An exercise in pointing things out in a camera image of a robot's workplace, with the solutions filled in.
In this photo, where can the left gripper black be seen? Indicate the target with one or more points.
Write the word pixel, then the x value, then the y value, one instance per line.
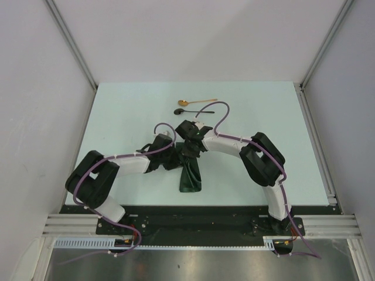
pixel 176 161

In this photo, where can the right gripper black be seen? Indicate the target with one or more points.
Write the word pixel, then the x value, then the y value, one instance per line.
pixel 186 152

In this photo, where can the dark green cloth napkin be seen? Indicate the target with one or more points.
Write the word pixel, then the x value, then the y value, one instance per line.
pixel 190 179

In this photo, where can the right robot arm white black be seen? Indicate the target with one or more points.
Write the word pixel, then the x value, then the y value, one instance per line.
pixel 263 162

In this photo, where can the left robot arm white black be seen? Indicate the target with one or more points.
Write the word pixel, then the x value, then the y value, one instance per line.
pixel 92 180

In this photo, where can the black spoon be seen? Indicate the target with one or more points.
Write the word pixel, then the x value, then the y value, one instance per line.
pixel 180 111

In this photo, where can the gold spoon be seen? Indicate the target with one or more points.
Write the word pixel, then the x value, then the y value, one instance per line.
pixel 185 103

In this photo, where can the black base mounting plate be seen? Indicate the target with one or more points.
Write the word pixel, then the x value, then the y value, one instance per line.
pixel 208 226

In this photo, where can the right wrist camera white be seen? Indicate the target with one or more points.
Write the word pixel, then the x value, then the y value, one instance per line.
pixel 199 125

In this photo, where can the right white cable duct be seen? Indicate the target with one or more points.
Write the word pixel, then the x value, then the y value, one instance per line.
pixel 280 242

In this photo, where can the white cable duct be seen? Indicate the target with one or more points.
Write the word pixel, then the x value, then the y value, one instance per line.
pixel 93 243
pixel 280 242

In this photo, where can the left white cable duct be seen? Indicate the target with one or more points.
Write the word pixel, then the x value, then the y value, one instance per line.
pixel 93 243

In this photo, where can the left aluminium frame post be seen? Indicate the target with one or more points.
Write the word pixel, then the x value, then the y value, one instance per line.
pixel 71 42

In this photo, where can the aluminium frame post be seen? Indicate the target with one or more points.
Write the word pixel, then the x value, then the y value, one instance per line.
pixel 71 42
pixel 328 40

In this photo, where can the right aluminium frame post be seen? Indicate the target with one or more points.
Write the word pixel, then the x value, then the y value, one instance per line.
pixel 328 40

